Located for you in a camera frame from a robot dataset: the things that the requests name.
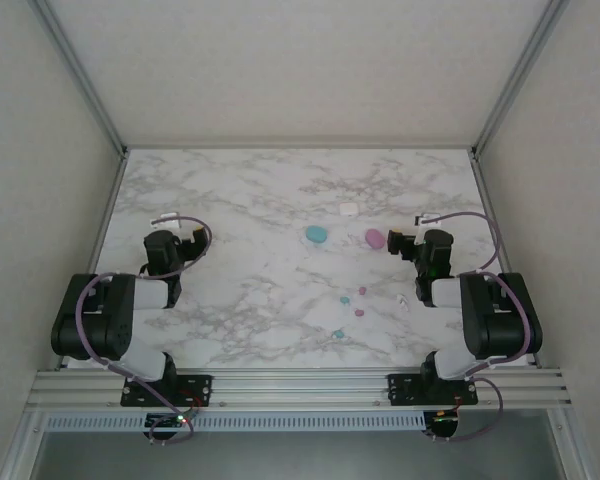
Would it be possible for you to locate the wide aluminium mounting rail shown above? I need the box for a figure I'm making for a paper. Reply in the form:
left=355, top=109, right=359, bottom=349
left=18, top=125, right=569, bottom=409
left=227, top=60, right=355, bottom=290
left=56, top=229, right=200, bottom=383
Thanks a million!
left=27, top=368, right=572, bottom=412

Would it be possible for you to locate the aluminium frame corner post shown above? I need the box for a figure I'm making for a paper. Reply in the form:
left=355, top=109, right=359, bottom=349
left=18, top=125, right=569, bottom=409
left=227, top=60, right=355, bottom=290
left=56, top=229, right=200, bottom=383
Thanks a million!
left=471, top=0, right=576, bottom=159
left=33, top=0, right=129, bottom=156

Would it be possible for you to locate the grey slotted cable duct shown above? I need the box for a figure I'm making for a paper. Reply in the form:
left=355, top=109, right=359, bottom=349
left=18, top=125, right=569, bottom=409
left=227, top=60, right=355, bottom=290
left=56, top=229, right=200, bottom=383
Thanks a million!
left=44, top=412, right=427, bottom=432

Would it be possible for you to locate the aluminium lower frame strut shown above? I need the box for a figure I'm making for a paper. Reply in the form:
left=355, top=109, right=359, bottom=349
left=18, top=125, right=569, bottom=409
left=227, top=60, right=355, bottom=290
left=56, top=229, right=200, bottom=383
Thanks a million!
left=0, top=410, right=49, bottom=480
left=547, top=409, right=599, bottom=480

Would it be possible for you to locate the aluminium table side rail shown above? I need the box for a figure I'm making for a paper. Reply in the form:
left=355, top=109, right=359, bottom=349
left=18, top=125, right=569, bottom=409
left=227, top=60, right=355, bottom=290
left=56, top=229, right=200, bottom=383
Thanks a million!
left=469, top=147, right=541, bottom=369
left=54, top=149, right=130, bottom=372

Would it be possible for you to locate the black controller board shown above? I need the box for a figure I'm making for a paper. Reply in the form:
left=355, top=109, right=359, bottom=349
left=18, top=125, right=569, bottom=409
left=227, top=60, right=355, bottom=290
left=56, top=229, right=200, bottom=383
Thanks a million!
left=145, top=412, right=189, bottom=430
left=426, top=409, right=462, bottom=435

